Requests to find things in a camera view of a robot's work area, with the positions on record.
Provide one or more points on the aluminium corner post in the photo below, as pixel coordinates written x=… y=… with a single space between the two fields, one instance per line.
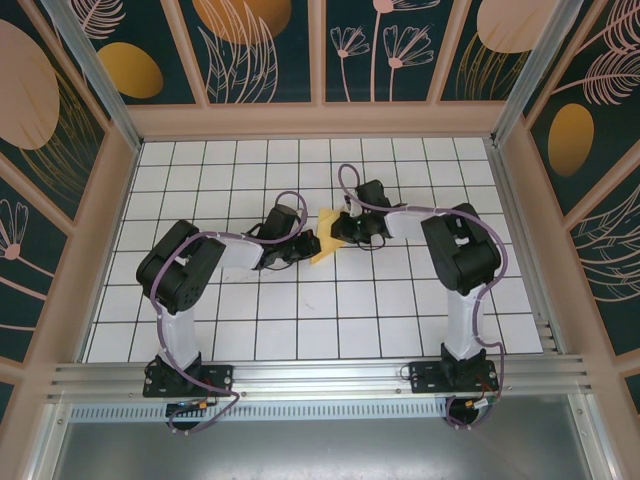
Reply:
x=535 y=70
x=94 y=70

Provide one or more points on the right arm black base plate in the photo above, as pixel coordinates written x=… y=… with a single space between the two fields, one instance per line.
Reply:
x=427 y=377

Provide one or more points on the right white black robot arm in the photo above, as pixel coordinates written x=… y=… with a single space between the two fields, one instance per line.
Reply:
x=462 y=325

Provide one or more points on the grey metal panel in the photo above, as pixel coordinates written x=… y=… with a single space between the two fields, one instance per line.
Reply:
x=320 y=450

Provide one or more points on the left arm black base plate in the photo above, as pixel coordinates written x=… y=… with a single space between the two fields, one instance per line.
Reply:
x=217 y=380

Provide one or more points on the yellow cloth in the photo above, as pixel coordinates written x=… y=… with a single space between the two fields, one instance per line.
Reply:
x=325 y=220

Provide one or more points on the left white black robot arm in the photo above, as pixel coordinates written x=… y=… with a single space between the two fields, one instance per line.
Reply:
x=179 y=335

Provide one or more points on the aluminium side rail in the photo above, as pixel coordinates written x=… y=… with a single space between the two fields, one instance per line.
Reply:
x=526 y=250

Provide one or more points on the long aluminium mounting rail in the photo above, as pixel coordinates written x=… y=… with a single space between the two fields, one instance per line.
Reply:
x=320 y=380

